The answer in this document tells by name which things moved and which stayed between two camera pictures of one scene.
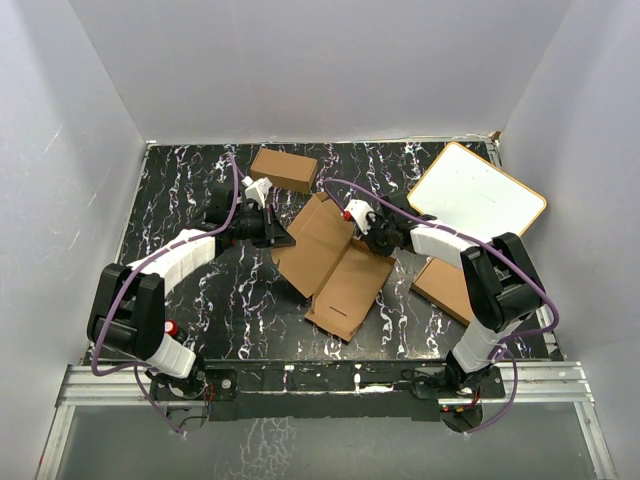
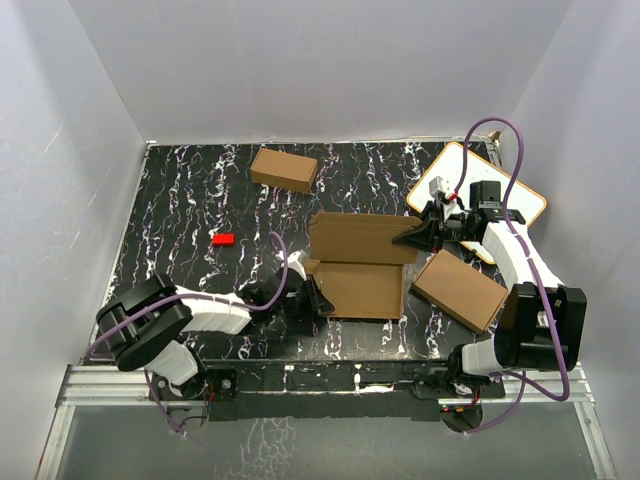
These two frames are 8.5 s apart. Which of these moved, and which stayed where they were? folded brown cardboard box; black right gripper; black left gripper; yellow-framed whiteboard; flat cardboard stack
Moved: black right gripper; black left gripper
Stayed: flat cardboard stack; folded brown cardboard box; yellow-framed whiteboard
